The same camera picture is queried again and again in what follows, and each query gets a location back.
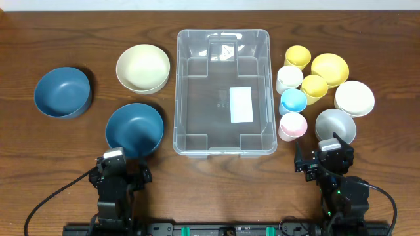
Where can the cream large bowl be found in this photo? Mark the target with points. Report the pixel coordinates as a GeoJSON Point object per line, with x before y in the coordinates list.
{"type": "Point", "coordinates": [143, 69]}

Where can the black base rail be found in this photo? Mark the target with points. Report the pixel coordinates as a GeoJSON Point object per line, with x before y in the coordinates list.
{"type": "Point", "coordinates": [168, 229]}

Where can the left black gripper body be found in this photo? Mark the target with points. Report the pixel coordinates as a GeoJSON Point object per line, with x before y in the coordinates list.
{"type": "Point", "coordinates": [137, 174]}

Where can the clear plastic storage bin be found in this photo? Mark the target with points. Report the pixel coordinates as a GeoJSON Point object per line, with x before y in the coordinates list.
{"type": "Point", "coordinates": [209, 62]}

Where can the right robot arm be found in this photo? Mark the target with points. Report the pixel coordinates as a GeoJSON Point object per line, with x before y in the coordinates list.
{"type": "Point", "coordinates": [344, 200]}

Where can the yellow cup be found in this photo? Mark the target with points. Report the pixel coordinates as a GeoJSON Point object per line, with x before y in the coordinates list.
{"type": "Point", "coordinates": [298, 56]}
{"type": "Point", "coordinates": [314, 87]}

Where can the yellow cup upper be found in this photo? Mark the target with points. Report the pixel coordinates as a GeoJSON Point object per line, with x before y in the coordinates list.
{"type": "Point", "coordinates": [298, 56]}

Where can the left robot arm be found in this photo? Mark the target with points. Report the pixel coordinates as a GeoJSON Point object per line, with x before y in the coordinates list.
{"type": "Point", "coordinates": [116, 213]}

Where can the grey small bowl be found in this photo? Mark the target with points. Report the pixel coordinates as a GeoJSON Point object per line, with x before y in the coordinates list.
{"type": "Point", "coordinates": [335, 120]}

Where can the cream cup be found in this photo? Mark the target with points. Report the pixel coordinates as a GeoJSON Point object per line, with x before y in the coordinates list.
{"type": "Point", "coordinates": [288, 77]}

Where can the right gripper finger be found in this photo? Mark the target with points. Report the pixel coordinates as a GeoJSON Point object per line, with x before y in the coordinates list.
{"type": "Point", "coordinates": [343, 144]}
{"type": "Point", "coordinates": [299, 161]}

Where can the yellow cup lower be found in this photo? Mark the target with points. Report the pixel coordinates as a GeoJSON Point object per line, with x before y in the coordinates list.
{"type": "Point", "coordinates": [314, 87]}

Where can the light blue cup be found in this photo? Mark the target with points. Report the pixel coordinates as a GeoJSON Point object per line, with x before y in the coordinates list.
{"type": "Point", "coordinates": [292, 100]}

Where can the dark blue bowl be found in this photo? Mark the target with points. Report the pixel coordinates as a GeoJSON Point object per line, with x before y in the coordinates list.
{"type": "Point", "coordinates": [137, 128]}
{"type": "Point", "coordinates": [63, 93]}

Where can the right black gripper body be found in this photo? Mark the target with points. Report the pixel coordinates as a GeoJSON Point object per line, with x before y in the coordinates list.
{"type": "Point", "coordinates": [312, 164]}

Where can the white small bowl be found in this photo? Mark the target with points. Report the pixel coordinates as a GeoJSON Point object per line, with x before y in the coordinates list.
{"type": "Point", "coordinates": [354, 98]}

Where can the yellow small bowl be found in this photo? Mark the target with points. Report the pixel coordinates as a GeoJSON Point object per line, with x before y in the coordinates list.
{"type": "Point", "coordinates": [332, 68]}

